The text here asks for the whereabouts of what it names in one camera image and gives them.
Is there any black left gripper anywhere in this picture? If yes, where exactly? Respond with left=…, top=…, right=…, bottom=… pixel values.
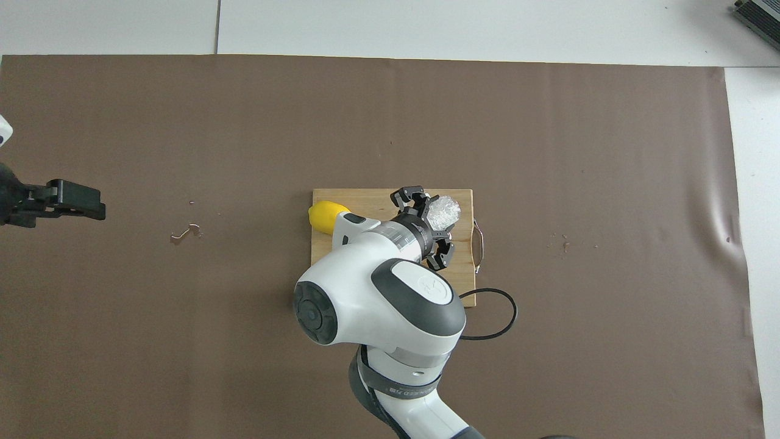
left=0, top=162, right=106, bottom=227

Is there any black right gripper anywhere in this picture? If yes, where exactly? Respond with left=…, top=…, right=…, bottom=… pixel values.
left=390, top=186, right=456, bottom=273

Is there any clear crinkled plastic cup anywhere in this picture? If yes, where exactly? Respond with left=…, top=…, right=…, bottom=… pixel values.
left=425, top=195, right=461, bottom=232

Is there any wooden cutting board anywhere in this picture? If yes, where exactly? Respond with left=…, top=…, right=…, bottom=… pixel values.
left=310, top=188, right=486, bottom=309

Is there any yellow lemon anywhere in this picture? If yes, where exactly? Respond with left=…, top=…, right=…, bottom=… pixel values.
left=308, top=200, right=353, bottom=236

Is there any brown paper table mat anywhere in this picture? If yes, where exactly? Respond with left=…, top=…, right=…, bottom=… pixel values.
left=0, top=54, right=767, bottom=439

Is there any grey ribbed metal device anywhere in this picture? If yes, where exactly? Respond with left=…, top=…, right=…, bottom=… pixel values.
left=731, top=0, right=780, bottom=45

